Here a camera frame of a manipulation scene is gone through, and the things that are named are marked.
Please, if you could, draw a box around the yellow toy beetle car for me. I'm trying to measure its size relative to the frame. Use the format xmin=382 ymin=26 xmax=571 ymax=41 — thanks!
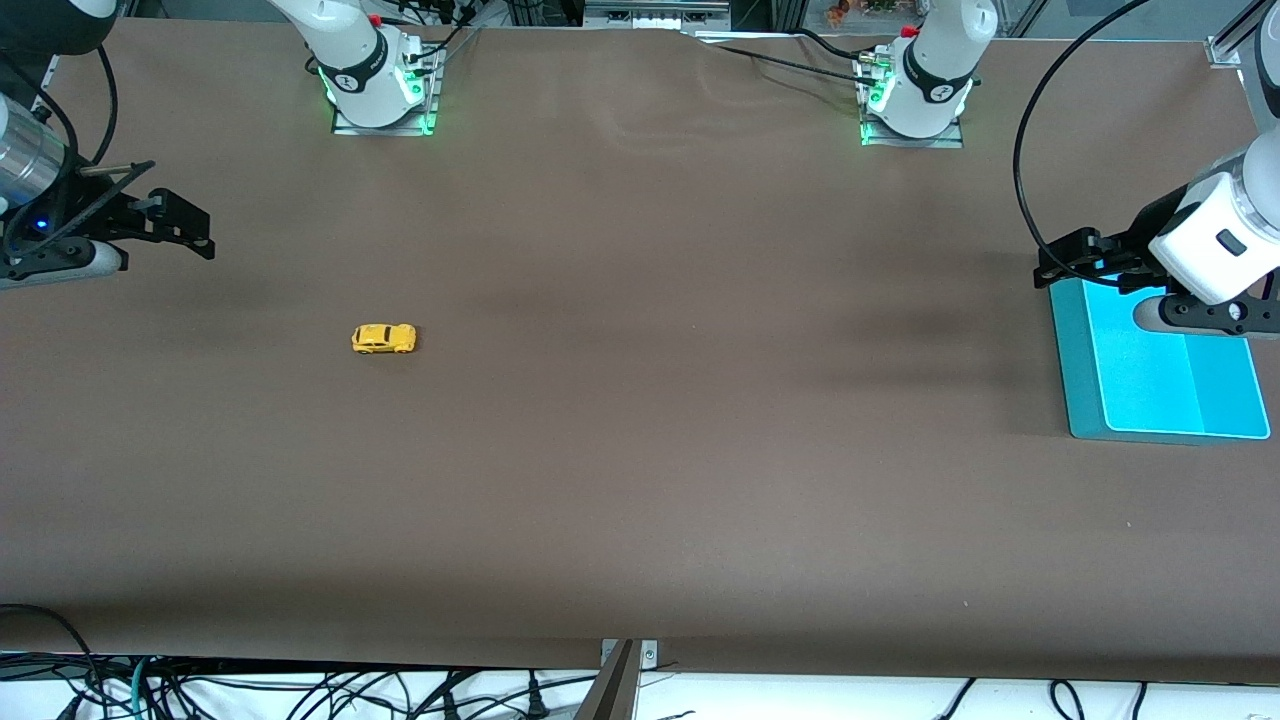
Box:
xmin=351 ymin=323 xmax=418 ymax=356

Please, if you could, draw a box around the turquoise plastic bin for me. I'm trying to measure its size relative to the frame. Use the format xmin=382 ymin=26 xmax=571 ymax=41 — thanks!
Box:
xmin=1047 ymin=278 xmax=1271 ymax=443

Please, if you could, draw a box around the grey power strip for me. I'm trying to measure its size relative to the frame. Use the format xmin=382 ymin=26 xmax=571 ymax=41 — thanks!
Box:
xmin=583 ymin=0 xmax=733 ymax=31

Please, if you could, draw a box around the grey-brown support strut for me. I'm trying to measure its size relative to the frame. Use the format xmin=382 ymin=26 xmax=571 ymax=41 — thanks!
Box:
xmin=573 ymin=640 xmax=641 ymax=720

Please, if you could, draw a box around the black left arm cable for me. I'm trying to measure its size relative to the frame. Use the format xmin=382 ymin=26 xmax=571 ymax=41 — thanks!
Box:
xmin=1013 ymin=0 xmax=1156 ymax=291

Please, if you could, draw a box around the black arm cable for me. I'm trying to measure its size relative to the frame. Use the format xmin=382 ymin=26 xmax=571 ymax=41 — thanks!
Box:
xmin=30 ymin=45 xmax=156 ymax=241
xmin=1013 ymin=0 xmax=1156 ymax=291

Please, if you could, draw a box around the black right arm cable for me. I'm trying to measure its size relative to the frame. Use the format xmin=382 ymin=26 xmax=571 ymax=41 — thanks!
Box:
xmin=30 ymin=45 xmax=156 ymax=241

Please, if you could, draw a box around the aluminium frame profile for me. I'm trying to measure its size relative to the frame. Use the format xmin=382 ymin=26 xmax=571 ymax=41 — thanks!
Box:
xmin=1205 ymin=0 xmax=1280 ymax=69

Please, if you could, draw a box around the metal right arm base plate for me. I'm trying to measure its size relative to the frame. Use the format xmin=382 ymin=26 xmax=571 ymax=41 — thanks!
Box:
xmin=332 ymin=45 xmax=441 ymax=136

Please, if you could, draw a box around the black base cable bundle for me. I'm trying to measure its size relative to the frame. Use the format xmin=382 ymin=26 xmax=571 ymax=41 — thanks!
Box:
xmin=400 ymin=0 xmax=481 ymax=71

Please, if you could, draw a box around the black base connector cable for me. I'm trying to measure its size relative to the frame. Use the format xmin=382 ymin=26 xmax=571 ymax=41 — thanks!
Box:
xmin=690 ymin=30 xmax=886 ymax=86

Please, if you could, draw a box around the tangle of black cables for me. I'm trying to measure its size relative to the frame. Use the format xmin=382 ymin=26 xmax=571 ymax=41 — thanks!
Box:
xmin=0 ymin=603 xmax=601 ymax=720

